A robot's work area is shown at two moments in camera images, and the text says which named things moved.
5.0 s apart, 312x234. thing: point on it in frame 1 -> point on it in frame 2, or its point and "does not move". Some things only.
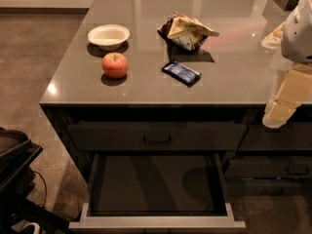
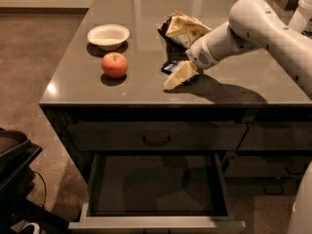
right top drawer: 290,136 does not move
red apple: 114,65 does not move
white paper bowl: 109,37 does not move
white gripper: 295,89 -> 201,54
